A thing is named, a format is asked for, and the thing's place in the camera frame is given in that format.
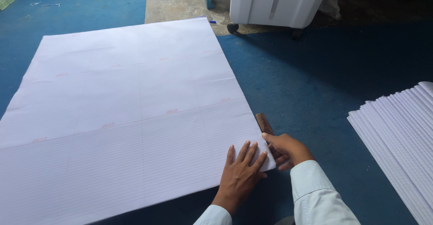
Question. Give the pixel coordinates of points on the person's left hand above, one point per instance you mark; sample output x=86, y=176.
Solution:
x=238, y=181

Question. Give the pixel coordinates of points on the person's right hand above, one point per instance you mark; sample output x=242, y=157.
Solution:
x=291, y=149

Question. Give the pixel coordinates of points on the person's right fingers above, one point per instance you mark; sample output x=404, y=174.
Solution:
x=270, y=137

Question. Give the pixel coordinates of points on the brown wooden folding stick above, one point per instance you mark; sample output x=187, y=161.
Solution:
x=263, y=122

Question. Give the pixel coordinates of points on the large ruled paper sheet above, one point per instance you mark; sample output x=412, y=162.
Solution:
x=118, y=116

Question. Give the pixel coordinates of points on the blue carpet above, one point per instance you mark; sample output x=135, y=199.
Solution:
x=304, y=83

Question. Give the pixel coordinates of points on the stack of folded ruled sheets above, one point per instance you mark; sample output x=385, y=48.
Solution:
x=402, y=140

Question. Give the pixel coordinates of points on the white air cooler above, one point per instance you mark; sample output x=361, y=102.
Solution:
x=270, y=1

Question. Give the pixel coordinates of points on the white sack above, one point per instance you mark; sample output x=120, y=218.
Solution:
x=330, y=1

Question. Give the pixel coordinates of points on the white paper scrap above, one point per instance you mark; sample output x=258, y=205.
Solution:
x=35, y=3
x=50, y=5

